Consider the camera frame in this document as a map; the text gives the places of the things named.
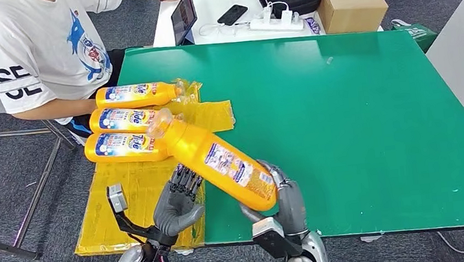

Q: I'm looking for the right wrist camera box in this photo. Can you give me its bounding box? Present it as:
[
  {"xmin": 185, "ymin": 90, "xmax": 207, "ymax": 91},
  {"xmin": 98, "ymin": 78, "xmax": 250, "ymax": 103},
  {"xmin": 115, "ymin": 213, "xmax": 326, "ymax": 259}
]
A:
[{"xmin": 250, "ymin": 214, "xmax": 303, "ymax": 262}]

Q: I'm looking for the purple snack packet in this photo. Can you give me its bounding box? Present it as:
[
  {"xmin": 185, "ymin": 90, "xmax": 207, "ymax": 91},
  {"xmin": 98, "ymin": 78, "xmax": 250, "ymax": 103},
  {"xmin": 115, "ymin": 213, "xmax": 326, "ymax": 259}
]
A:
[{"xmin": 304, "ymin": 16, "xmax": 322, "ymax": 37}]

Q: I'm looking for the white power strip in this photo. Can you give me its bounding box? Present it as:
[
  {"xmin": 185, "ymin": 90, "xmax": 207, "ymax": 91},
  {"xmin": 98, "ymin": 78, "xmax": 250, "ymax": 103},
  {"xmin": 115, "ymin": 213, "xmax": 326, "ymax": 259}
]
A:
[{"xmin": 247, "ymin": 8, "xmax": 305, "ymax": 38}]

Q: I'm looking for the black tablet on stand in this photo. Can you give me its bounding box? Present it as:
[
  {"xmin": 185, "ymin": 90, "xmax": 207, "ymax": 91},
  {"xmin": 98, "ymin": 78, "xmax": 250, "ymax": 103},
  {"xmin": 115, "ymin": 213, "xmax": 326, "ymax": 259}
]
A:
[{"xmin": 170, "ymin": 0, "xmax": 201, "ymax": 48}]

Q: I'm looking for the steel bench with legs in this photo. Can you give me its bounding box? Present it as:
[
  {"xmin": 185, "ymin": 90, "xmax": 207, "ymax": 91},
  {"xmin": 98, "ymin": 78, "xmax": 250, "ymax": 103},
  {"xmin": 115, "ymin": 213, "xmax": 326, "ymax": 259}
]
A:
[{"xmin": 0, "ymin": 33, "xmax": 88, "ymax": 262}]

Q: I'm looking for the brown cardboard box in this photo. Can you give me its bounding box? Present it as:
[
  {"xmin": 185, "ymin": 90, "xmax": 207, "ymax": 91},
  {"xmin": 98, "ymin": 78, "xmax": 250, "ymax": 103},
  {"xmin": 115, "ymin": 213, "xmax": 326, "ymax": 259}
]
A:
[{"xmin": 315, "ymin": 0, "xmax": 392, "ymax": 38}]

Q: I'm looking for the green shopping bag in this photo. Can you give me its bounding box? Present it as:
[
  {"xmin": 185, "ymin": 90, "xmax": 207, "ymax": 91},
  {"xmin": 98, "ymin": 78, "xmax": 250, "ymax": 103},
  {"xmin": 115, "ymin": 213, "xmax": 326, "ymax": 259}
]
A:
[{"xmin": 390, "ymin": 16, "xmax": 440, "ymax": 58}]

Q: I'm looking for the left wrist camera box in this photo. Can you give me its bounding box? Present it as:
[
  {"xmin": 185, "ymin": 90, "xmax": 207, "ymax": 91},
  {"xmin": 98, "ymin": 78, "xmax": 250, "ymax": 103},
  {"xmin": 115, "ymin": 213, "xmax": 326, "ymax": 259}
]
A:
[{"xmin": 105, "ymin": 178, "xmax": 178, "ymax": 252}]

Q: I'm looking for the white charging cable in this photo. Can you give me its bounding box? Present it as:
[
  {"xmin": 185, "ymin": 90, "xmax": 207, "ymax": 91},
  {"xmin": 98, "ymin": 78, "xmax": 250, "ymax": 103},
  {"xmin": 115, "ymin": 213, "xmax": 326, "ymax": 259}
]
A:
[{"xmin": 197, "ymin": 18, "xmax": 253, "ymax": 40}]

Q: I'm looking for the black smartphone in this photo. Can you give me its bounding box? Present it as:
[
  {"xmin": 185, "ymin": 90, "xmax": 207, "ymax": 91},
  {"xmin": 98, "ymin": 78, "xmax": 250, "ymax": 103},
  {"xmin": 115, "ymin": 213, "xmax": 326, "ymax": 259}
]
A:
[{"xmin": 215, "ymin": 3, "xmax": 250, "ymax": 28}]

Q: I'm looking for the orange detergent bottle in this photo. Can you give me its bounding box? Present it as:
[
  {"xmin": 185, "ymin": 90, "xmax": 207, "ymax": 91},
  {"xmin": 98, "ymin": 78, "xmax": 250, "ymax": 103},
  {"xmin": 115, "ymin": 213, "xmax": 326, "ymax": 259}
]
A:
[
  {"xmin": 144, "ymin": 96, "xmax": 281, "ymax": 224},
  {"xmin": 82, "ymin": 126, "xmax": 171, "ymax": 169},
  {"xmin": 94, "ymin": 78, "xmax": 188, "ymax": 113},
  {"xmin": 87, "ymin": 100, "xmax": 185, "ymax": 140}
]

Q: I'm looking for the yellow taped cardboard mat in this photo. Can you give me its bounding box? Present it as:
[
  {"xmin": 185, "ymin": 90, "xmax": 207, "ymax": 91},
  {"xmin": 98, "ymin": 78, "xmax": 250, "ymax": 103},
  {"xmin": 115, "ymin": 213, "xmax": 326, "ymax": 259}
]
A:
[{"xmin": 58, "ymin": 76, "xmax": 249, "ymax": 262}]

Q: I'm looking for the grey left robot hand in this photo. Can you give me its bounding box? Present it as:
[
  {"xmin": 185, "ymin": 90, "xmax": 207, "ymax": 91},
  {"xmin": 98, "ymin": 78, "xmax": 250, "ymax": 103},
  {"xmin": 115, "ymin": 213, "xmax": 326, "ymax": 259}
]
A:
[{"xmin": 148, "ymin": 162, "xmax": 209, "ymax": 241}]

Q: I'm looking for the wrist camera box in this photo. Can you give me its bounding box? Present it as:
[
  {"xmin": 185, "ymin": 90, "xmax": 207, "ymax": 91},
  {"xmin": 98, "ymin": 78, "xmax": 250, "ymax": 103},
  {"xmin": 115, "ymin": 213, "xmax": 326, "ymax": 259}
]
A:
[
  {"xmin": 250, "ymin": 214, "xmax": 303, "ymax": 262},
  {"xmin": 105, "ymin": 178, "xmax": 178, "ymax": 252}
]

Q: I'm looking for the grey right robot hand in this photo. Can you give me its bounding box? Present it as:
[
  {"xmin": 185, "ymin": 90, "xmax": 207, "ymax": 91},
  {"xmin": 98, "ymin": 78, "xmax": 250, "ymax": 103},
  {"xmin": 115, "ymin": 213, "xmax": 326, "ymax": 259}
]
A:
[{"xmin": 235, "ymin": 156, "xmax": 310, "ymax": 242}]

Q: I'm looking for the white floor cable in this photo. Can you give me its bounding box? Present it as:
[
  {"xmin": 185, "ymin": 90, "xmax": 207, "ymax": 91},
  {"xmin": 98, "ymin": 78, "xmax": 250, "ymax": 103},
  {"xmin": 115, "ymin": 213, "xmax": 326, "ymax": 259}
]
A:
[{"xmin": 437, "ymin": 230, "xmax": 464, "ymax": 259}]

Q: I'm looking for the person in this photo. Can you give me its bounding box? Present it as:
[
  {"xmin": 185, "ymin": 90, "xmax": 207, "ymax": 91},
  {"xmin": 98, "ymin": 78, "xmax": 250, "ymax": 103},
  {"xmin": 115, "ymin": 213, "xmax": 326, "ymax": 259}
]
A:
[{"xmin": 0, "ymin": 0, "xmax": 210, "ymax": 151}]

